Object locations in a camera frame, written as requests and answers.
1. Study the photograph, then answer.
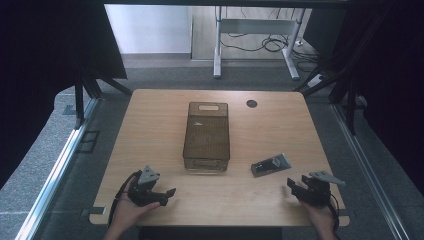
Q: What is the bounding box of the person's right hand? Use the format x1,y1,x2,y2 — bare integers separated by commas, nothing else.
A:
299,199,338,235

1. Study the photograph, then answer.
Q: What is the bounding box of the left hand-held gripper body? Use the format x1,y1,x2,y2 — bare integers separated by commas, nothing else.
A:
127,165,161,207

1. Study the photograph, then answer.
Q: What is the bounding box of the person's left hand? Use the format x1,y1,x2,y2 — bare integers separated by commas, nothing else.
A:
109,177,162,232

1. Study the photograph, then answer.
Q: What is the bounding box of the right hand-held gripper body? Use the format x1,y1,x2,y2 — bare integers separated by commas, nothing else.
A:
299,170,346,208

